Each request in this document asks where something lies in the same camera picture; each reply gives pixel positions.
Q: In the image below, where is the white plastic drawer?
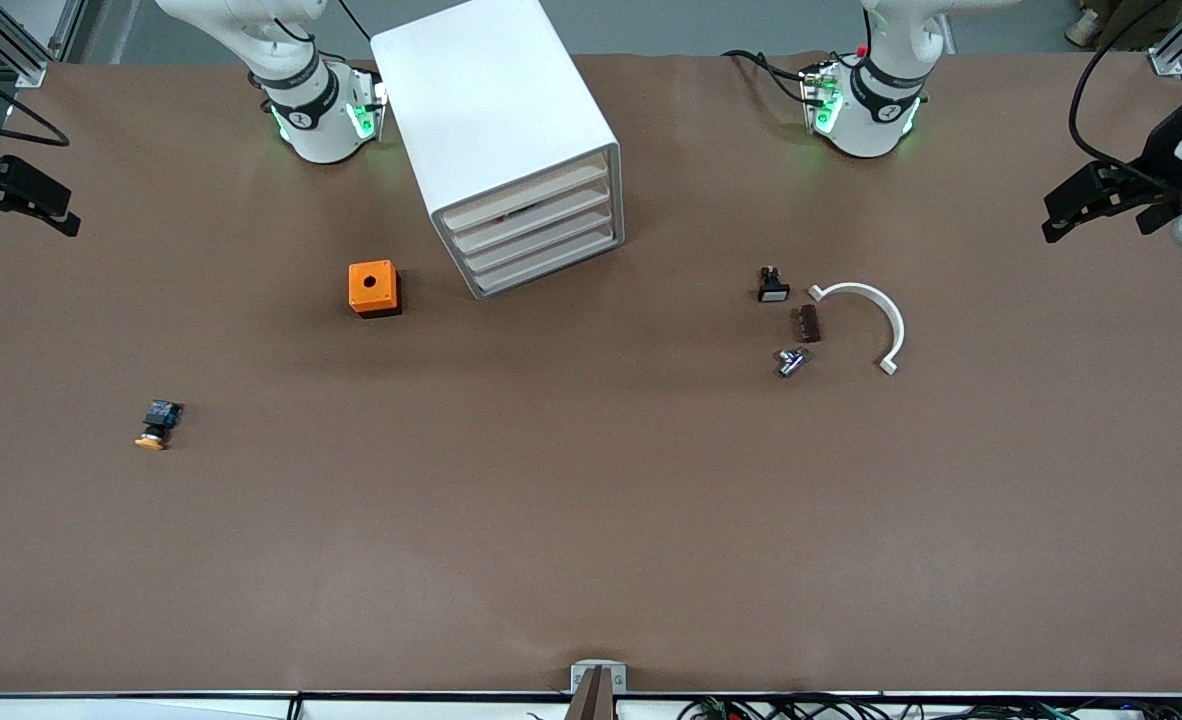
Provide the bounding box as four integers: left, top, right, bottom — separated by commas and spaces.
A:
444, 157, 612, 234
452, 182, 614, 255
469, 229, 619, 295
461, 206, 616, 275

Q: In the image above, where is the yellow mushroom push button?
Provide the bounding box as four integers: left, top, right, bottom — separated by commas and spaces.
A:
134, 400, 185, 451

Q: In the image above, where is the white drawer cabinet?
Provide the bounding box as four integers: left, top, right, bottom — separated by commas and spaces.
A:
369, 0, 626, 301

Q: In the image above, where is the brown table cover sheet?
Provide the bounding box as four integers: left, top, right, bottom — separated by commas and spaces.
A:
0, 48, 1182, 697

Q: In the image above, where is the black cable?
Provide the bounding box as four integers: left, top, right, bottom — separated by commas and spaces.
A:
336, 0, 380, 49
1068, 0, 1182, 191
721, 48, 824, 106
0, 55, 70, 148

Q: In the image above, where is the white half-ring pipe clamp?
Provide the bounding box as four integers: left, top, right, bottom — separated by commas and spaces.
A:
808, 282, 906, 377

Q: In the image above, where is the orange button enclosure box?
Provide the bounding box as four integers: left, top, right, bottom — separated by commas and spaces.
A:
348, 260, 403, 320

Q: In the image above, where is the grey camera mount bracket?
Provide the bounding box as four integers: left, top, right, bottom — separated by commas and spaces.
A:
563, 660, 629, 720

